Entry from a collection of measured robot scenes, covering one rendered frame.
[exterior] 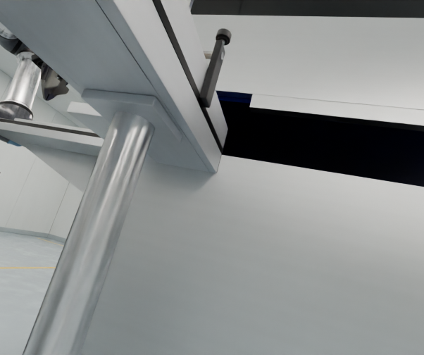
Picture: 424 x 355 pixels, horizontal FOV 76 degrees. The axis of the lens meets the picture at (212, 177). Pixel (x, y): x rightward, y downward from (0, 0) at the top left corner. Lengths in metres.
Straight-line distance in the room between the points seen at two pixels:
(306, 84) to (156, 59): 0.37
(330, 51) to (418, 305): 0.45
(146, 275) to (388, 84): 0.54
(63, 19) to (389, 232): 0.47
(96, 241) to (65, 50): 0.18
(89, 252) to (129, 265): 0.23
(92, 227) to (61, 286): 0.06
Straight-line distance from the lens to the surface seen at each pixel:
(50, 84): 0.97
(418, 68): 0.63
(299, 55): 0.61
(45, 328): 0.32
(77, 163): 0.77
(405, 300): 0.50
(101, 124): 0.50
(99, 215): 0.30
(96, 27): 0.25
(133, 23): 0.23
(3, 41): 1.47
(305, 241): 0.46
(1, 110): 1.20
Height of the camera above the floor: 0.71
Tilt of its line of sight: 15 degrees up
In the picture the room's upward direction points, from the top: 15 degrees clockwise
